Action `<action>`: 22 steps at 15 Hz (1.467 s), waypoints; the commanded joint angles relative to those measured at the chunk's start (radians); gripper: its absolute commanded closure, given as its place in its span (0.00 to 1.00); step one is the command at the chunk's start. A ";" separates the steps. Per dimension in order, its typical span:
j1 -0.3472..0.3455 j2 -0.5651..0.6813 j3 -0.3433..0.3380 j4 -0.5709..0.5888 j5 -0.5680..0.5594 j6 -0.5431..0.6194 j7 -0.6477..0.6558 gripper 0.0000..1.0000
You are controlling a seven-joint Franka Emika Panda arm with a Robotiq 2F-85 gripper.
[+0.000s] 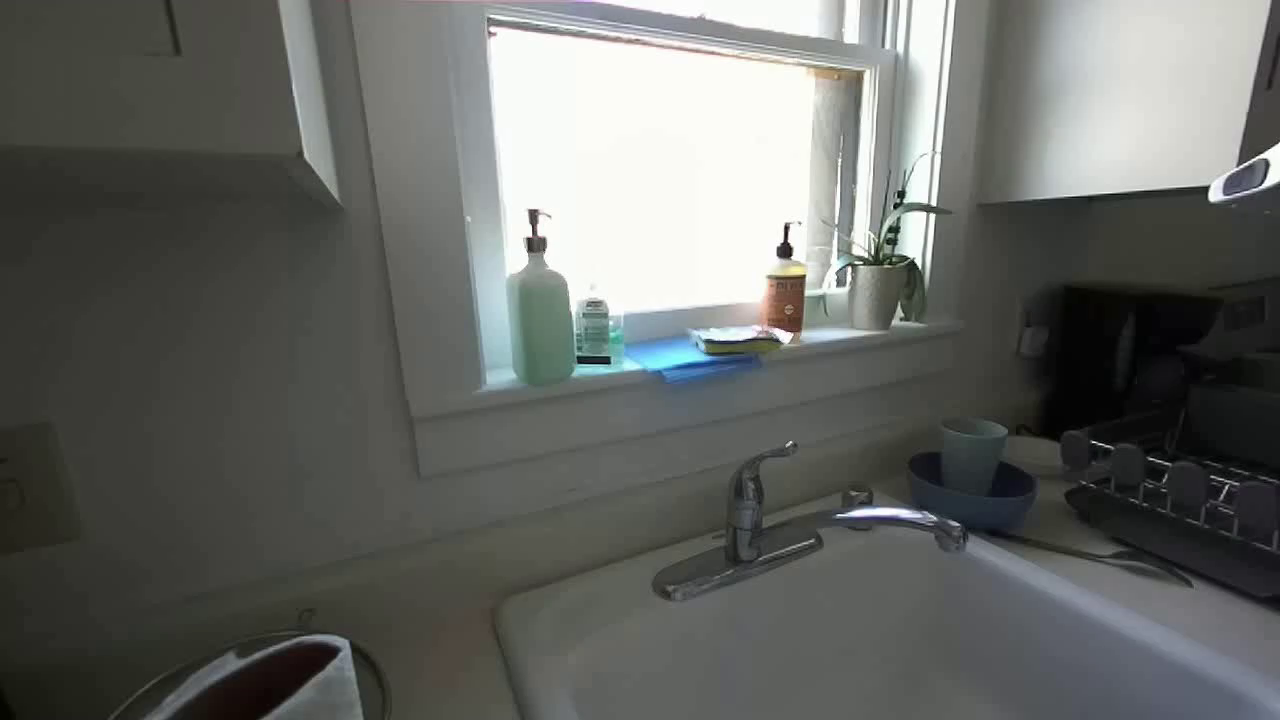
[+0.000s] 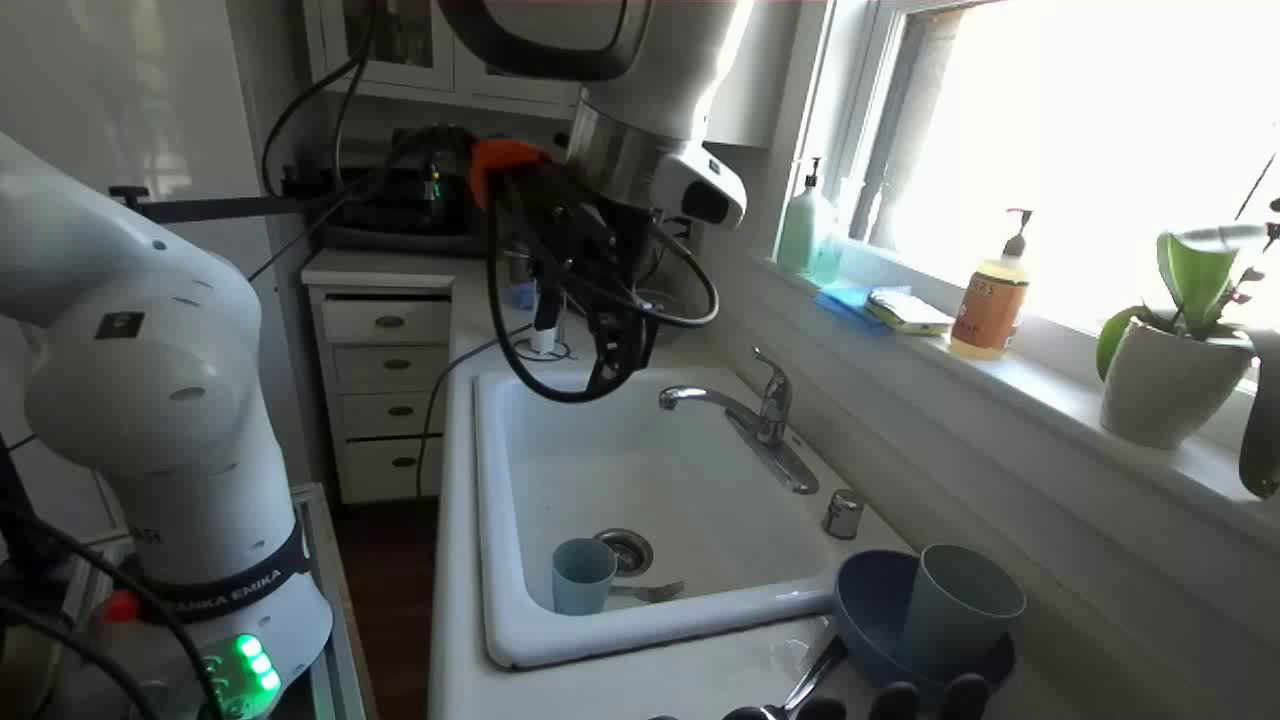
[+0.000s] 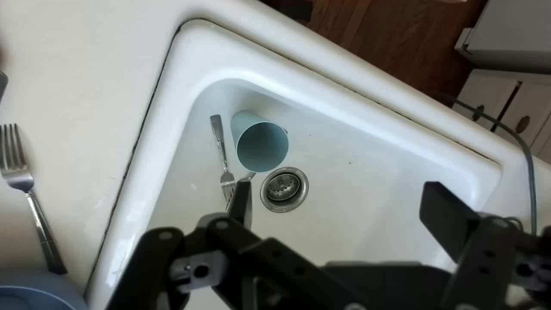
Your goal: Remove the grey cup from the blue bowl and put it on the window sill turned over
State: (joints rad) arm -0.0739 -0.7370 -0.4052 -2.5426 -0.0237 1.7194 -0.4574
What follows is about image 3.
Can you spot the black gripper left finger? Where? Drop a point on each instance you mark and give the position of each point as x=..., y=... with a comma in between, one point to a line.
x=242, y=200

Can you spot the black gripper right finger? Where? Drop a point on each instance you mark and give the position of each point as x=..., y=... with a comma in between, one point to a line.
x=454, y=220

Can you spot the teal plastic cup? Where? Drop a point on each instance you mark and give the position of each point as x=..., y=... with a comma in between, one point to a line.
x=261, y=148

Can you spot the blue bowl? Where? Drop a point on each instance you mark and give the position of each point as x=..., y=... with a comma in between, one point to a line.
x=35, y=296

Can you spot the metal sink drain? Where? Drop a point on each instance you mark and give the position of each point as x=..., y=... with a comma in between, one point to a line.
x=285, y=187

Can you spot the silver metal fork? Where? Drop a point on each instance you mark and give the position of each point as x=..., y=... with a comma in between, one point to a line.
x=218, y=134
x=20, y=177

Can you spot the white kitchen sink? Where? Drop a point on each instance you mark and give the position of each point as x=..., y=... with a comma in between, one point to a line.
x=373, y=172

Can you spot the white cabinet with knobs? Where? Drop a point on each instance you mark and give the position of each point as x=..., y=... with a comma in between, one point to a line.
x=497, y=94

